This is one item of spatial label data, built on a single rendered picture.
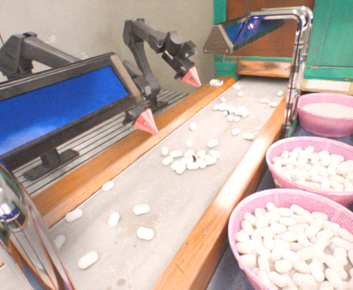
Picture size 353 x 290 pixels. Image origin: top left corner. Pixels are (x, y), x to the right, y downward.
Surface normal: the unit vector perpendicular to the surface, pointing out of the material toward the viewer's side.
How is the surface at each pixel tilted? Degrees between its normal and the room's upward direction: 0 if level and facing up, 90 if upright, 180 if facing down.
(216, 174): 0
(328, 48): 90
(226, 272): 0
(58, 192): 0
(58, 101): 58
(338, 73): 90
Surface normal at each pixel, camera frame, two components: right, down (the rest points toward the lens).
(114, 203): -0.08, -0.86
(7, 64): -0.01, 0.51
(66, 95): 0.68, -0.28
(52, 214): 0.54, -0.46
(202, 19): -0.56, 0.46
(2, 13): 0.83, 0.24
